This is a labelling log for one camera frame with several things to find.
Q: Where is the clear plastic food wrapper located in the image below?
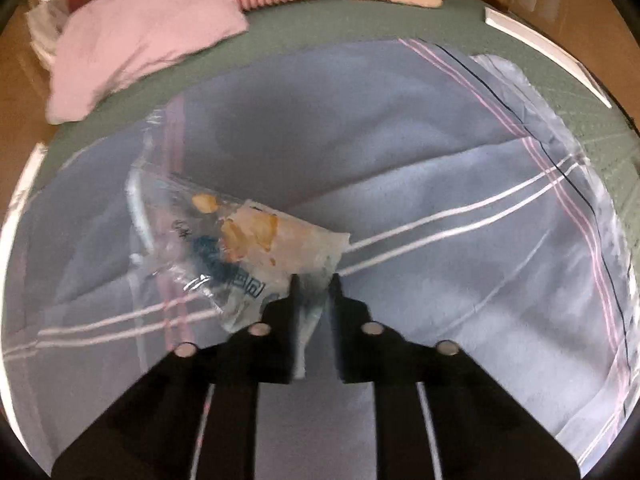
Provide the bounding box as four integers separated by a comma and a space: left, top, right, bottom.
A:
126, 110, 349, 379

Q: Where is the green bed sheet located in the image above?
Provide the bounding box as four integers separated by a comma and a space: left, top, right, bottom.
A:
34, 0, 639, 256

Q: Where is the blue plaid blanket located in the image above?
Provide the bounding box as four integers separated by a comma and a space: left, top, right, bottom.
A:
1, 39, 639, 479

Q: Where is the pink pillow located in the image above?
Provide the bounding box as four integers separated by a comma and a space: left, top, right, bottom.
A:
46, 0, 248, 125

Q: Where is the wooden headboard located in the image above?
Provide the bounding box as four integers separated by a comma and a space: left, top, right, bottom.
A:
483, 0, 639, 122

